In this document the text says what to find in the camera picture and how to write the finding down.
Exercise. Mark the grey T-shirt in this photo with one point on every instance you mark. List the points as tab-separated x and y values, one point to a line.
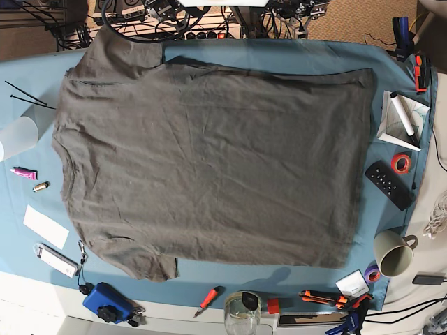
165	160

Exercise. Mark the black power strip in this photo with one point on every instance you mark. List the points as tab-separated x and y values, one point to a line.
205	35

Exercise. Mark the clear glass jar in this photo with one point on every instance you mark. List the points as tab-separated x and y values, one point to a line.
242	313

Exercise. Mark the small red block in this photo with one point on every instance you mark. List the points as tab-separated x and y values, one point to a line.
273	305

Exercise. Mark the key bunch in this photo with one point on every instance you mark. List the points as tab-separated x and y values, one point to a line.
135	317

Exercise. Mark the orange black utility knife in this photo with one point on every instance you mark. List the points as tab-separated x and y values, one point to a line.
326	298

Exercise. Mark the white patterned paper booklet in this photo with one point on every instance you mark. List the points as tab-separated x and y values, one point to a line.
391	128

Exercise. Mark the black remote control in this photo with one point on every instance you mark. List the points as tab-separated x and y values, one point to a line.
388	182

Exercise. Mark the white small box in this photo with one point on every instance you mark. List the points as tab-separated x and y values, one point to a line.
353	285

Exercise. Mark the red tape roll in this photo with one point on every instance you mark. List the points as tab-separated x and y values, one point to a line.
401	163

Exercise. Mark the small brass battery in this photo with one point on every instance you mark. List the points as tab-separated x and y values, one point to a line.
41	186

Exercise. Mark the blue box with knob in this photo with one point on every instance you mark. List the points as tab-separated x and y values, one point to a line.
107	303

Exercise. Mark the white paper card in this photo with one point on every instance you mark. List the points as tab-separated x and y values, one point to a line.
45	227

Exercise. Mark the purple tape roll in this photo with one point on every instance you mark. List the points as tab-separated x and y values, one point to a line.
372	274

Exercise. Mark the white marker pen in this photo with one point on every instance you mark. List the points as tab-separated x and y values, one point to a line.
404	118

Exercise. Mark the beige mug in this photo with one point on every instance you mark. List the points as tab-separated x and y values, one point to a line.
394	253

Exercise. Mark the pink tube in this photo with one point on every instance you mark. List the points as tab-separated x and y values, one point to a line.
26	173

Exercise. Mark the black zip tie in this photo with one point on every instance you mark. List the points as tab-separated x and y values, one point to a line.
27	97

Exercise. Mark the white packaged stick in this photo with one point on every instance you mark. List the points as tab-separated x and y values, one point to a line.
56	260

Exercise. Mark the blue black clamp bottom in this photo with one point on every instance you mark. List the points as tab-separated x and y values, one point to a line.
352	322

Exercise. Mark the frosted plastic cup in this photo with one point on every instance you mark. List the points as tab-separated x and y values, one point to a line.
17	137

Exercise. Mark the orange black clamp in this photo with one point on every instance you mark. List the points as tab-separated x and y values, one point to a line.
422	71

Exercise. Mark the black power adapter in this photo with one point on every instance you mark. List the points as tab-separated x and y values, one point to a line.
424	279

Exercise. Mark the red handled screwdriver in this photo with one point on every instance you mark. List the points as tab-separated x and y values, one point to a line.
211	296

